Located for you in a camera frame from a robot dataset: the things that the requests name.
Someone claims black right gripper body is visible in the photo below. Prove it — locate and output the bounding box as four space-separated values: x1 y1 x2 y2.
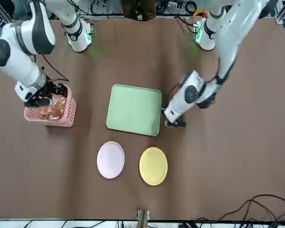
35 80 69 100

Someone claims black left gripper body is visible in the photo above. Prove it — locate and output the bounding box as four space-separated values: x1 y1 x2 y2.
165 116 187 128

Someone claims small pink slotted basket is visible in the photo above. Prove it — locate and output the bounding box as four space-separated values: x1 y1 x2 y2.
23 84 77 128

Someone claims green plastic tray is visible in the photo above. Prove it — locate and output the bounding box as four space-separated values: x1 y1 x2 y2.
105 84 162 137

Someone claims round yellow plate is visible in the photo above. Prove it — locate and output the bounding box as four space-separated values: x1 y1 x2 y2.
139 147 169 186

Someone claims round white plate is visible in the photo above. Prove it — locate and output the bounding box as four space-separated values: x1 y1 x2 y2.
96 141 125 179

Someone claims yellow emergency stop button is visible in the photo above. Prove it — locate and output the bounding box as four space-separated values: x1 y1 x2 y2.
191 8 209 19

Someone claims person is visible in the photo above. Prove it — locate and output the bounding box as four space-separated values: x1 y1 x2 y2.
120 0 157 21

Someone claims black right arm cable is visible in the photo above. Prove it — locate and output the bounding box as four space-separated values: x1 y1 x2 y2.
34 53 70 83

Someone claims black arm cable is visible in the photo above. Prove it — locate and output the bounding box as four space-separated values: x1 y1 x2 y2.
167 56 230 106
34 53 70 83

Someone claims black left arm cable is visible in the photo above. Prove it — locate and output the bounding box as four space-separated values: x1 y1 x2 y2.
167 56 230 106

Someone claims aluminium post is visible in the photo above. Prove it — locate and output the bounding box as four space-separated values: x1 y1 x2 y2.
136 209 151 228

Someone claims black cable tangle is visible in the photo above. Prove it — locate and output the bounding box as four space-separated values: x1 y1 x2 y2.
196 194 285 228

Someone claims aluminium frame rail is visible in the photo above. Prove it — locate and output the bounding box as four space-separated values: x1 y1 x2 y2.
274 0 285 66

